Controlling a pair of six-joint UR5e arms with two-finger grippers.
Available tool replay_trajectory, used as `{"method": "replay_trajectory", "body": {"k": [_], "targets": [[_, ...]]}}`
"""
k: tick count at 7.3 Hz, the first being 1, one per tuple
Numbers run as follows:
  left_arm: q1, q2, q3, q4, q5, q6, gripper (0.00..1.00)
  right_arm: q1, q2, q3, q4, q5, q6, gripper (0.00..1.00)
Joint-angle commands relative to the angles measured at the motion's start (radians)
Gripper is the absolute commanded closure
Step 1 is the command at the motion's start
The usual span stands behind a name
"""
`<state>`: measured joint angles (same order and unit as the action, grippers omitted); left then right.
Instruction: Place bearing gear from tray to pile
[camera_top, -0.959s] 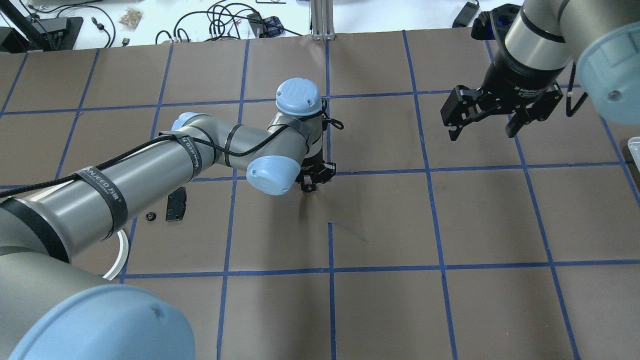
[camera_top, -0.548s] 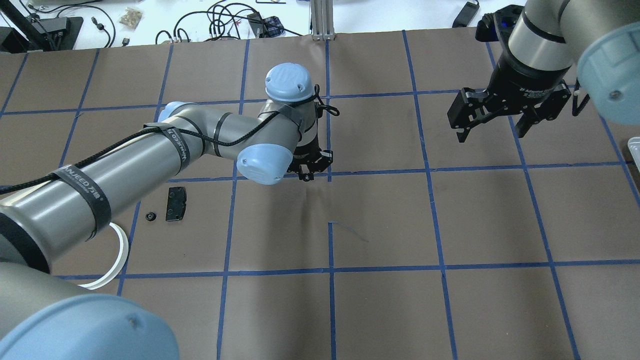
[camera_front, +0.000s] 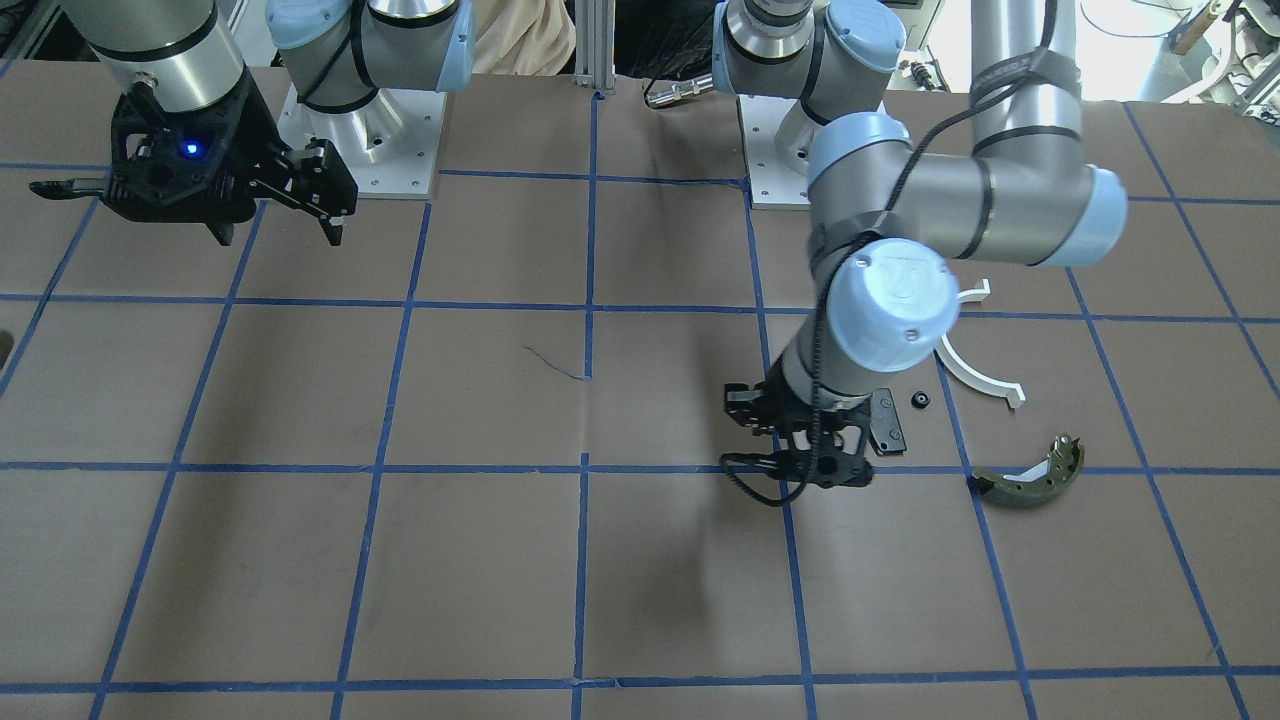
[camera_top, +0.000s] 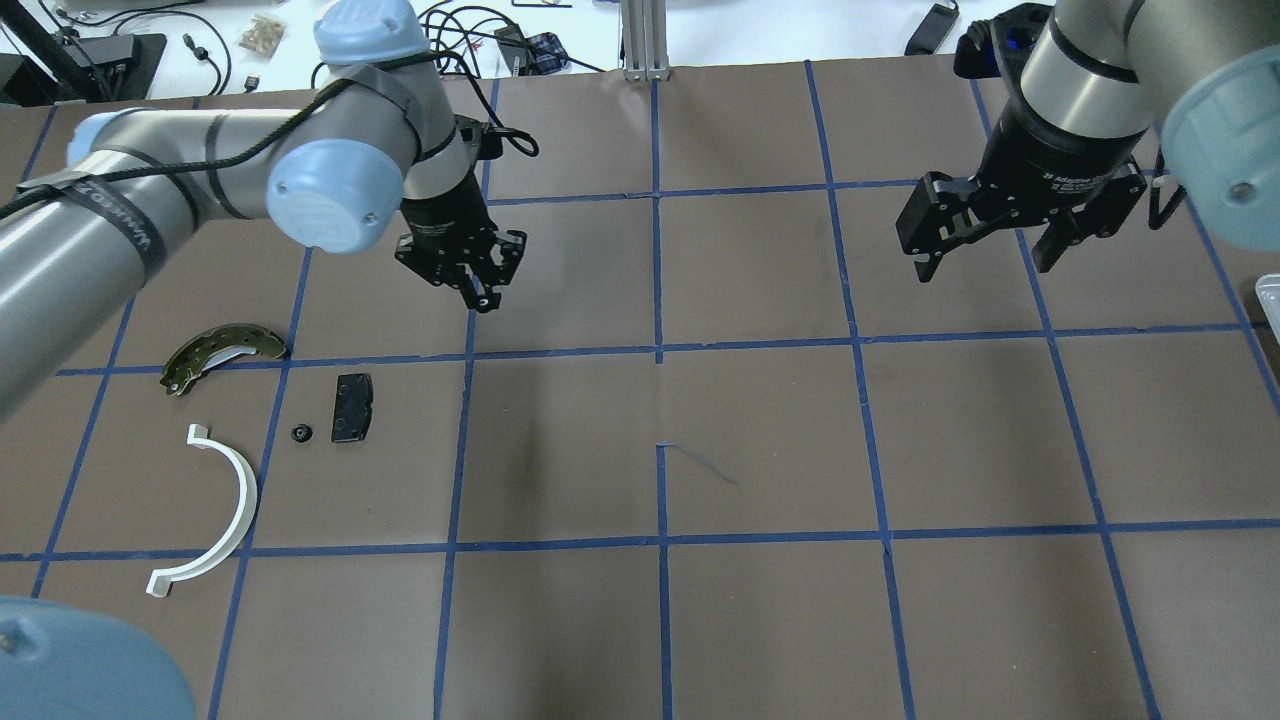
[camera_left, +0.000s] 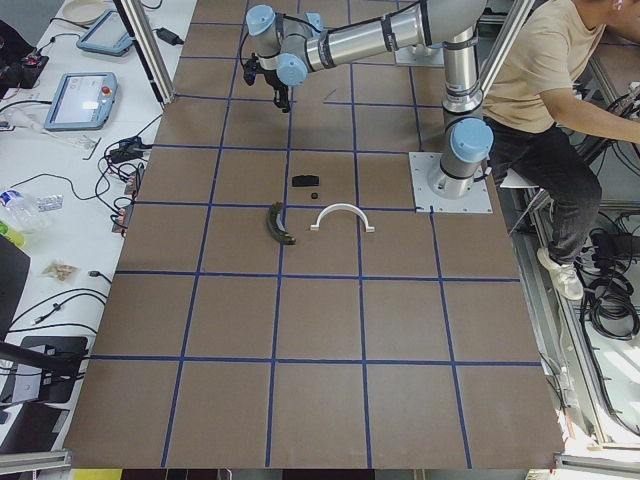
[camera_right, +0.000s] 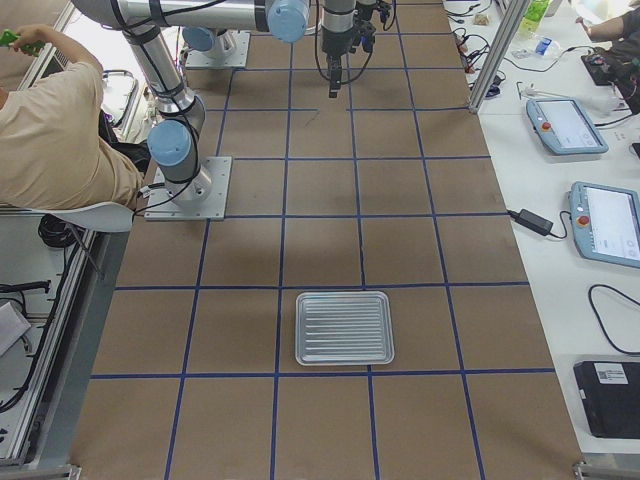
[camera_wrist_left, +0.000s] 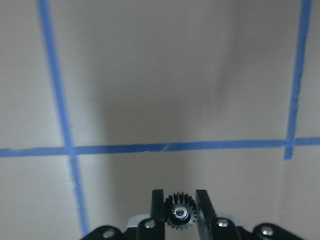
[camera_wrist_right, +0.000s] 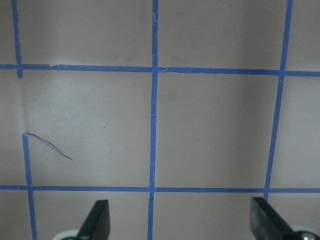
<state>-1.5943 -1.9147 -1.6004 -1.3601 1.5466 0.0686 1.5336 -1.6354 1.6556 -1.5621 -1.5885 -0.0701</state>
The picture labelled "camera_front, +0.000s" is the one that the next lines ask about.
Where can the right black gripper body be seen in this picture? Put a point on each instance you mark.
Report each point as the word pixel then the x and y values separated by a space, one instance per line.
pixel 262 128

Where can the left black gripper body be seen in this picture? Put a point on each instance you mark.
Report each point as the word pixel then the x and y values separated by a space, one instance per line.
pixel 797 415

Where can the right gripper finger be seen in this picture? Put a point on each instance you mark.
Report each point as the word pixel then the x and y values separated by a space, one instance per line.
pixel 333 228
pixel 223 232

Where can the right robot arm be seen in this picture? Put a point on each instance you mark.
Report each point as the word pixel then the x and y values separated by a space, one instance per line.
pixel 340 54

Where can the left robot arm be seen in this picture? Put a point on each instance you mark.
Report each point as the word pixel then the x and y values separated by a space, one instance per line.
pixel 1002 181

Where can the black brake pad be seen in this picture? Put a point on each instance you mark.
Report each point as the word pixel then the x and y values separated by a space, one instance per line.
pixel 886 434

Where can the green brake shoe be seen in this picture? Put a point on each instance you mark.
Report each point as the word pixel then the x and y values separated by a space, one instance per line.
pixel 1052 477

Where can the person in beige shirt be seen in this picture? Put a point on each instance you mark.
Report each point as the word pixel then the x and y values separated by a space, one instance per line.
pixel 523 38

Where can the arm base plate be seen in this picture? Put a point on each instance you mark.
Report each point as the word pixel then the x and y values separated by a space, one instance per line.
pixel 789 154
pixel 400 140

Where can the white curved plastic bracket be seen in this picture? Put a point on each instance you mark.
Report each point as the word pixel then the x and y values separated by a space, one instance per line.
pixel 1011 392

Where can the aluminium frame post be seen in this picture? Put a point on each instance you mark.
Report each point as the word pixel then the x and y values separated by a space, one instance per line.
pixel 595 26

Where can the silver metal tool handle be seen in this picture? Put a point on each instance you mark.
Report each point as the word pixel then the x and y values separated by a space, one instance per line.
pixel 680 92

